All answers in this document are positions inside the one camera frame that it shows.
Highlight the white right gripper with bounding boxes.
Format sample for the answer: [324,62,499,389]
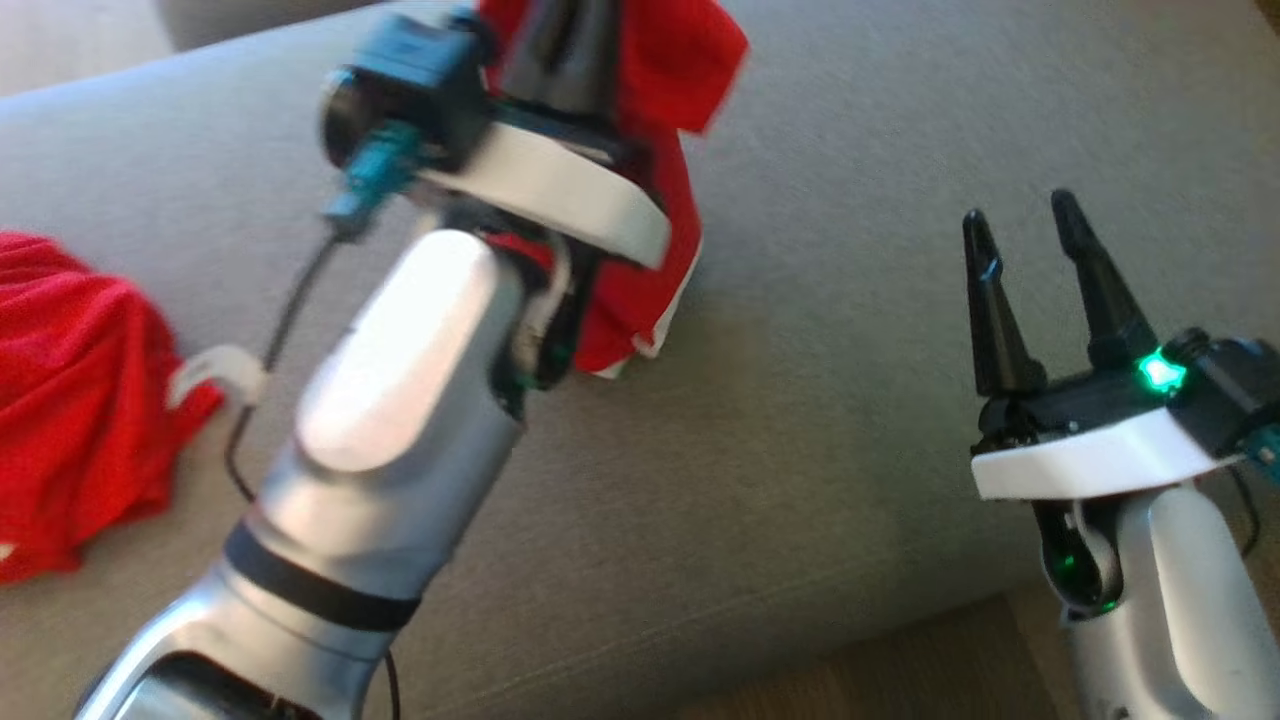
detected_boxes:
[962,187,1249,502]

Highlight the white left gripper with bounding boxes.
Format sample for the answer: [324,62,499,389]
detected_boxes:
[418,0,672,271]

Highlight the red shorts with white stripe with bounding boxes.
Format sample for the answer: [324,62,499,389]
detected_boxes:
[478,0,751,380]

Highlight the red jersey with white sleeves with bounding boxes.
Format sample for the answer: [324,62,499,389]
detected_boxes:
[0,230,226,586]

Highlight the grey sofa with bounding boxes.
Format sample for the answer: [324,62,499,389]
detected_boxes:
[0,0,1280,720]

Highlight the grey sofa back cushion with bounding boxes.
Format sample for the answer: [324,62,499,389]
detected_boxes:
[153,0,401,53]

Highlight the black cable with teal plug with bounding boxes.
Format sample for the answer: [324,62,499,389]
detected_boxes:
[222,120,426,506]
[1228,422,1280,559]

